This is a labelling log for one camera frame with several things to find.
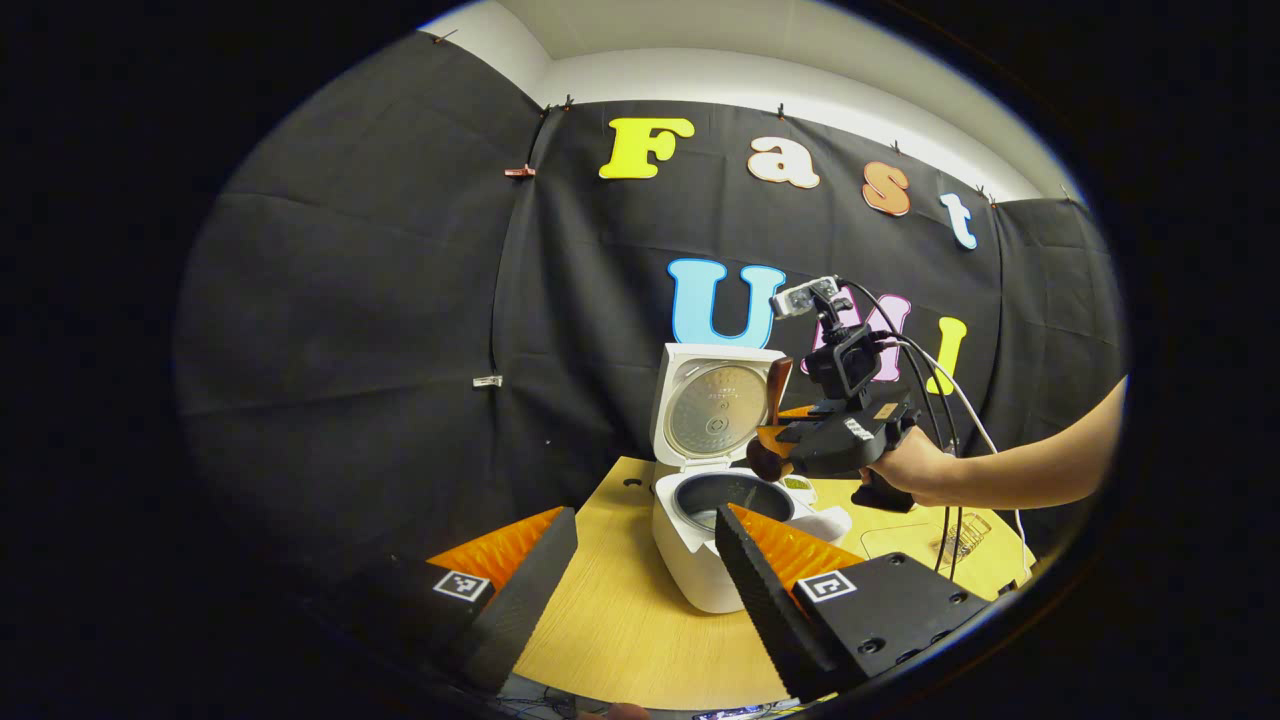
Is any white rice cooker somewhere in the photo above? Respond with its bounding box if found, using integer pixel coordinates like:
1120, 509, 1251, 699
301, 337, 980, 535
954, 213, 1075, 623
650, 343, 853, 614

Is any white cable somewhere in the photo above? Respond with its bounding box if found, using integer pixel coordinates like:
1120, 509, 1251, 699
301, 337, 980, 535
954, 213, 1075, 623
898, 338, 1029, 586

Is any wire chopstick holder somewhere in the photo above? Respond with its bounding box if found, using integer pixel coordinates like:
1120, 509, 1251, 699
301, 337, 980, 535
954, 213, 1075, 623
938, 512, 993, 566

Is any brown wooden spoon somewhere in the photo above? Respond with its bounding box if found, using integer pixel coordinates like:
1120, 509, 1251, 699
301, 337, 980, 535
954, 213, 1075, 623
746, 357, 794, 483

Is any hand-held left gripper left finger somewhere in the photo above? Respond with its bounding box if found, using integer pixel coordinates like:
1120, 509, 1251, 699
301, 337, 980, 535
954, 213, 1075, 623
330, 507, 579, 696

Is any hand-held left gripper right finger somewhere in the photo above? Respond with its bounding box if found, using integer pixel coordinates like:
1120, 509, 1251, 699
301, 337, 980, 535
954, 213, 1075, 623
714, 503, 991, 701

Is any black cable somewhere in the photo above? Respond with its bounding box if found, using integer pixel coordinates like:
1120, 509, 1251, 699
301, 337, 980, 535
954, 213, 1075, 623
838, 278, 963, 583

